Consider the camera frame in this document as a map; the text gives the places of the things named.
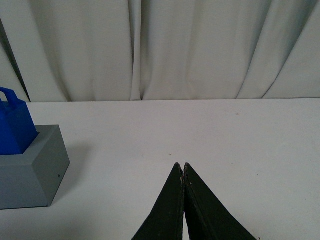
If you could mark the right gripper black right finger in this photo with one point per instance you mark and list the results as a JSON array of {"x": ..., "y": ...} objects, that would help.
[{"x": 206, "y": 217}]

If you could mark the blue handled part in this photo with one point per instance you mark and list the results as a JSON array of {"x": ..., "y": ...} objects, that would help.
[{"x": 17, "y": 129}]

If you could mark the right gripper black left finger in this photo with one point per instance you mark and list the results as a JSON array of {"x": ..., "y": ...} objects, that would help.
[{"x": 166, "y": 219}]

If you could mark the white curtain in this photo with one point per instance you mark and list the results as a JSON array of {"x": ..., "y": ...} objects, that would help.
[{"x": 128, "y": 50}]

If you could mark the gray cube base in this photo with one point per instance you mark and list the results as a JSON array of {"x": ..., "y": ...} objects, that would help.
[{"x": 32, "y": 179}]

